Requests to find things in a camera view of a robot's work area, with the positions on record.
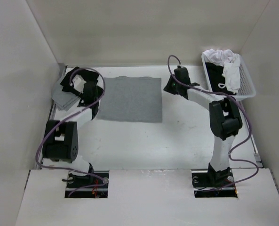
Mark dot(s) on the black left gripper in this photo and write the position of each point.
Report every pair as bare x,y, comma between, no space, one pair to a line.
98,94

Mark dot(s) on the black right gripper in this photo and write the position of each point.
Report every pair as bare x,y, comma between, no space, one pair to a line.
167,87

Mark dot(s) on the grey tank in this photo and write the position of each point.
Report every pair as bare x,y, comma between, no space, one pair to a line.
63,100
128,99

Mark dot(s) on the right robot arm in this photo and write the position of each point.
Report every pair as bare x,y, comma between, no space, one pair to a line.
225,123

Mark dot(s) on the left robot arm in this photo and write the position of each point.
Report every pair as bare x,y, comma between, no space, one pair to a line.
60,146

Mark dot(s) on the folded black tank top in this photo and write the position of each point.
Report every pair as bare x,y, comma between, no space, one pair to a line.
86,75

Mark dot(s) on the folded grey tank top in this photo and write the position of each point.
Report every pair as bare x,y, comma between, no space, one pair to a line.
63,100

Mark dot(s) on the black tank top in basket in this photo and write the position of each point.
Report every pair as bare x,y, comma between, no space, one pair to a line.
217,81

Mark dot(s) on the white tank top in basket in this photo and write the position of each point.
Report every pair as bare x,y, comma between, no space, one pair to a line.
230,62

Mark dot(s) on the white plastic laundry basket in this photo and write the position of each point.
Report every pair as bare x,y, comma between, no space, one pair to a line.
247,88

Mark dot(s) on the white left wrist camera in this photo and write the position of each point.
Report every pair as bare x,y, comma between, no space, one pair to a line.
78,83

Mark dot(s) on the left metal table rail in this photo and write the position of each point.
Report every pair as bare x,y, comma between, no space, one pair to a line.
51,114

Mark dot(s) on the metal table rail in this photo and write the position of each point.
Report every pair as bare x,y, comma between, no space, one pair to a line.
51,114
248,150

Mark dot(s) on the right metal table rail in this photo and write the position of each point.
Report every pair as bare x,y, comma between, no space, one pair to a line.
248,150

